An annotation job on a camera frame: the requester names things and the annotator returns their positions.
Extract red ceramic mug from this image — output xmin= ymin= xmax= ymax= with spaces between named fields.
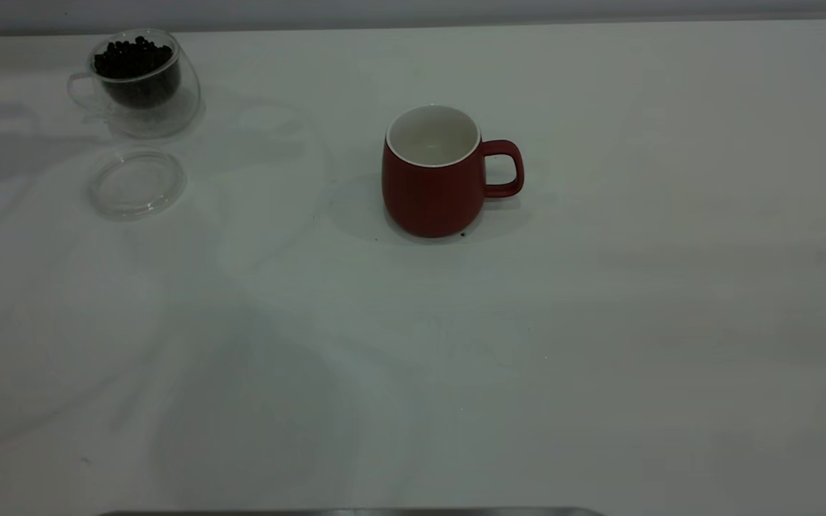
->
xmin=382 ymin=105 xmax=526 ymax=239

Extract clear glass cup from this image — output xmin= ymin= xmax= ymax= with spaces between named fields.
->
xmin=67 ymin=29 xmax=202 ymax=139

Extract clear round glass lid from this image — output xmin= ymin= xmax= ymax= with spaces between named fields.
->
xmin=87 ymin=147 xmax=187 ymax=220

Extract dark coffee beans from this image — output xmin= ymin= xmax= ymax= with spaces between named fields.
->
xmin=94 ymin=36 xmax=181 ymax=110

